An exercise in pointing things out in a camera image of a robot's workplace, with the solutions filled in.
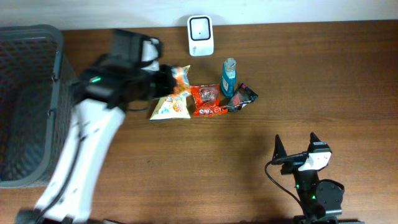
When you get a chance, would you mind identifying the blue mouthwash bottle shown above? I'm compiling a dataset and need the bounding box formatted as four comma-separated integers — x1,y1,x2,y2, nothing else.
220,58,236,98

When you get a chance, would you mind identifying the yellow snack bag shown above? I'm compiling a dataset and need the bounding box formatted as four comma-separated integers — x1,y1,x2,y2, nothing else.
150,95,190,121

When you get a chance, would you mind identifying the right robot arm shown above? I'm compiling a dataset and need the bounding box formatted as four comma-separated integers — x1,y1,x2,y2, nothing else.
264,133,361,224

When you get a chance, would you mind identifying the grey plastic mesh basket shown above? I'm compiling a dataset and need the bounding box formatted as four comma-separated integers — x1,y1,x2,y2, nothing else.
1,25,77,189

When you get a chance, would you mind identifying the white barcode scanner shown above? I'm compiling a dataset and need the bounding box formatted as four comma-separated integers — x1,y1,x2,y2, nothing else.
187,15,215,57

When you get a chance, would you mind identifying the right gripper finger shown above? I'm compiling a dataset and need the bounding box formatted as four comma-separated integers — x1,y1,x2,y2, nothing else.
272,134,287,162
308,132,321,152

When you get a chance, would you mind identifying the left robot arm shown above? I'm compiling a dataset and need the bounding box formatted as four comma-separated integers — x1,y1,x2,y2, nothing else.
15,29,177,223

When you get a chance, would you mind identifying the small orange white packet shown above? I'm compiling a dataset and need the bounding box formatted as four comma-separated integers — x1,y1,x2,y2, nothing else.
172,65,191,99

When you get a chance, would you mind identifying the black red snack packet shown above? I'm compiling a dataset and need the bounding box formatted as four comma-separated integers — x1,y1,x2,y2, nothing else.
224,83,258,113

